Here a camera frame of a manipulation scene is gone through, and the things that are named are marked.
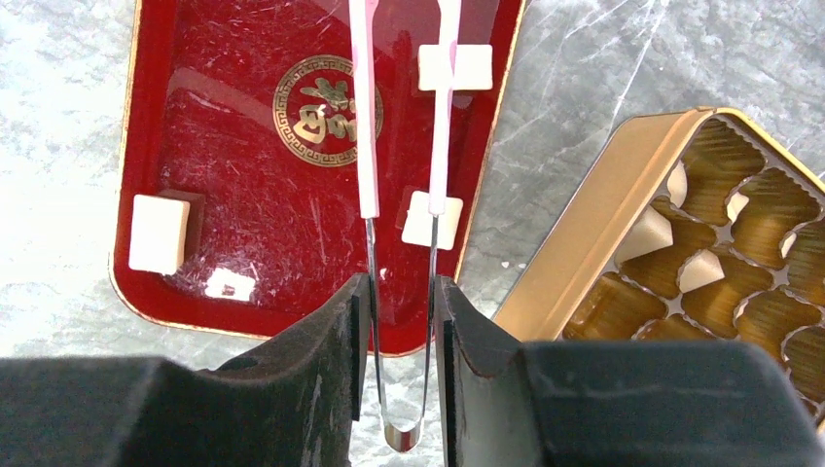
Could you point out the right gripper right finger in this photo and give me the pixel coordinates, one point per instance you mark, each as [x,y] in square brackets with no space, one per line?
[610,403]

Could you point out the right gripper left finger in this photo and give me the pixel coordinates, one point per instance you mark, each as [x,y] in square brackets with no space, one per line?
[289,401]

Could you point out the square white chocolate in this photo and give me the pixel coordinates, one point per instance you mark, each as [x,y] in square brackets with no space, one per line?
[417,228]

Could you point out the square chocolate tray corner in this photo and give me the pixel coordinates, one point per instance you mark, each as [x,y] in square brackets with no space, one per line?
[158,234]

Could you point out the gold chocolate box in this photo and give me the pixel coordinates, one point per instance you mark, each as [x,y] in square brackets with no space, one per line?
[690,225]

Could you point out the rectangular chocolate near logo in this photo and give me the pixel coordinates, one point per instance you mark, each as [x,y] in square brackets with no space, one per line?
[470,68]

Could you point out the red rectangular tray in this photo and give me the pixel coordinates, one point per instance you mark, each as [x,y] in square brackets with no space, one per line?
[245,110]

